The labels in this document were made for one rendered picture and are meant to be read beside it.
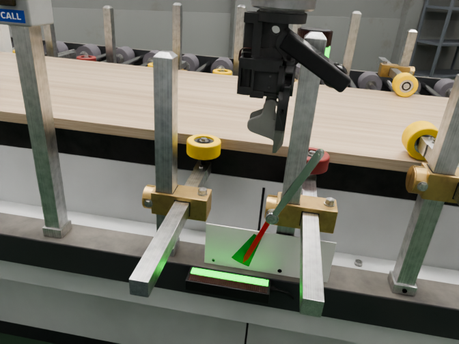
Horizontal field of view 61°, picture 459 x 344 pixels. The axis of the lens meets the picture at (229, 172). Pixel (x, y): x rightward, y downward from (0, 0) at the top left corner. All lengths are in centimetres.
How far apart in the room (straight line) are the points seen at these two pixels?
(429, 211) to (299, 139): 27
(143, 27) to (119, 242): 373
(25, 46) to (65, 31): 356
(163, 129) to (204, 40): 403
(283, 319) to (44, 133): 66
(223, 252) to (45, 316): 88
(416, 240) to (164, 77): 55
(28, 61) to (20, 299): 95
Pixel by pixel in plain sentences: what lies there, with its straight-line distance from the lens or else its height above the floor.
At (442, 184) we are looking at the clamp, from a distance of 76.
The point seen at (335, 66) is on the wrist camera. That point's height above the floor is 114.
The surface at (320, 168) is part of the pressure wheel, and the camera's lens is 87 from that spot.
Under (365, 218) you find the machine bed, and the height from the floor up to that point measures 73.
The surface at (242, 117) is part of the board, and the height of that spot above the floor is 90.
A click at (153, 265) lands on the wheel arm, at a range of 62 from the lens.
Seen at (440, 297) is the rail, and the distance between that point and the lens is 92.
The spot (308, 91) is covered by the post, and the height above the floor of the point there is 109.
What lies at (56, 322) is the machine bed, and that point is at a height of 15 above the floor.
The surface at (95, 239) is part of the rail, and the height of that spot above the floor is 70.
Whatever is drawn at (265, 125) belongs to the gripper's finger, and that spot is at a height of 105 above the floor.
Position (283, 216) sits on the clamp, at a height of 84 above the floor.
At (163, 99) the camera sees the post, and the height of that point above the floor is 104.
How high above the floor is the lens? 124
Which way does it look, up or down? 26 degrees down
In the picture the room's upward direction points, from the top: 4 degrees clockwise
